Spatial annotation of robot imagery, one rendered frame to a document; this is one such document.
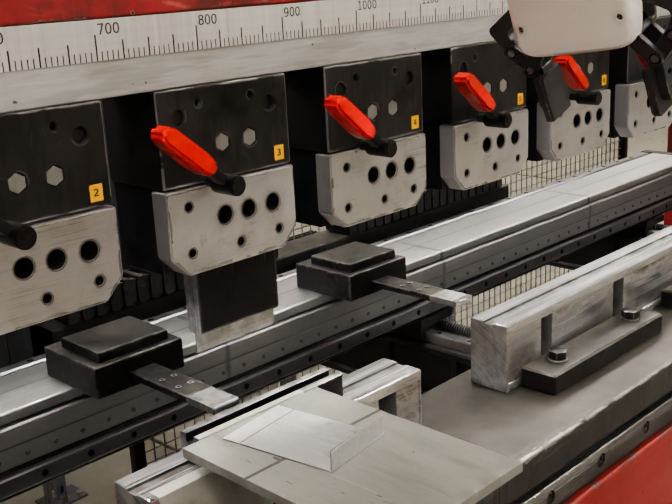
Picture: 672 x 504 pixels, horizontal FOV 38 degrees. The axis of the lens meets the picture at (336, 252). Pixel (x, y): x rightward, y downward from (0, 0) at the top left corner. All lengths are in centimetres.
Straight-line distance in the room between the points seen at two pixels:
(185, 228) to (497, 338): 58
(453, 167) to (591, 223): 86
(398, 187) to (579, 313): 49
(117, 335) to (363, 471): 39
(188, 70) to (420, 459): 40
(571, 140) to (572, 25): 59
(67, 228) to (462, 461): 40
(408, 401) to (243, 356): 25
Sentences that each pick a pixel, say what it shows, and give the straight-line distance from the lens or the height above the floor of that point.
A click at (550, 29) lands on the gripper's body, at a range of 77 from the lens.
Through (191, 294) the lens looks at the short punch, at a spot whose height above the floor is 114.
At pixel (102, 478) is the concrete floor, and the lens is 308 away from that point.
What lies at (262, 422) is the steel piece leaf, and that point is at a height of 100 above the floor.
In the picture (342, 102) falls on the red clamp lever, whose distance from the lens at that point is 93.
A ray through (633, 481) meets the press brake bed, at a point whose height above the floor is 73.
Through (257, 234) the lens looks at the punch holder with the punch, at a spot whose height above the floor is 120.
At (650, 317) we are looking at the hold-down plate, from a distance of 155.
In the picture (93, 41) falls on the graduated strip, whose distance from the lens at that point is 81.
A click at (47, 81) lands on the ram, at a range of 79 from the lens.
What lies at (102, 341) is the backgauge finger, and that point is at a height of 103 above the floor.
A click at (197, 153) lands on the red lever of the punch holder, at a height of 129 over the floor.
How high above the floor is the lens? 143
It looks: 16 degrees down
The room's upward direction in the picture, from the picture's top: 3 degrees counter-clockwise
